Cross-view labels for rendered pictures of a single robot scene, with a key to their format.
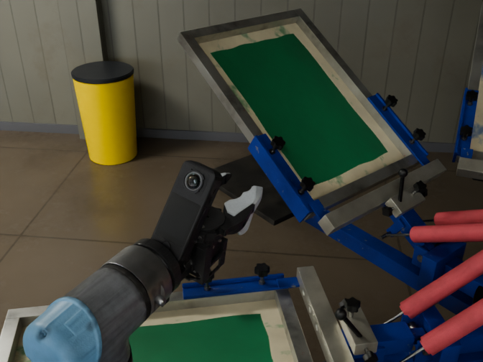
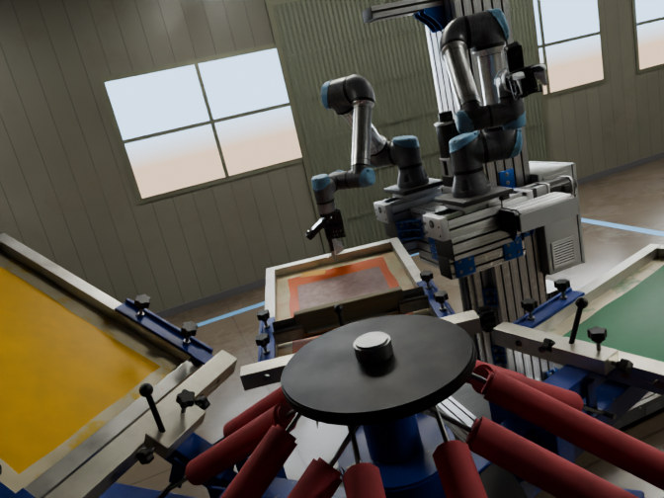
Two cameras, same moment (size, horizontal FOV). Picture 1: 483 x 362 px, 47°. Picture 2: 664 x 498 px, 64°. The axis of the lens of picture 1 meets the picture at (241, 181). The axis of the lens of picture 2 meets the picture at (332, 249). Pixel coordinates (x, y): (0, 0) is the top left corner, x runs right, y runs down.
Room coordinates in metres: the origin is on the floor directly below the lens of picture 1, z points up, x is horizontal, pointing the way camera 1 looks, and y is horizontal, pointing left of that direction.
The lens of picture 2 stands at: (1.78, -1.15, 1.71)
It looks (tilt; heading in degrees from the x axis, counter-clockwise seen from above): 15 degrees down; 158
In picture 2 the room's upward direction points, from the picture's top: 13 degrees counter-clockwise
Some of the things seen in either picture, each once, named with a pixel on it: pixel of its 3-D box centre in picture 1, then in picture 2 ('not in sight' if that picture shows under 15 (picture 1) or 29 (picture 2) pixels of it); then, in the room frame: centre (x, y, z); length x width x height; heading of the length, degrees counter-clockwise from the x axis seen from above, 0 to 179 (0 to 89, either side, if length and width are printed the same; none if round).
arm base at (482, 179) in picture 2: not in sight; (469, 180); (0.11, 0.17, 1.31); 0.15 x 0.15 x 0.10
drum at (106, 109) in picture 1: (108, 113); not in sight; (4.02, 1.05, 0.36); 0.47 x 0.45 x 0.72; 83
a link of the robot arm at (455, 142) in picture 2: not in sight; (466, 150); (0.12, 0.18, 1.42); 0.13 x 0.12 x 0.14; 59
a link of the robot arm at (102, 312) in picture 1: (88, 327); (508, 81); (0.41, 0.16, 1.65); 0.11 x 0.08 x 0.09; 149
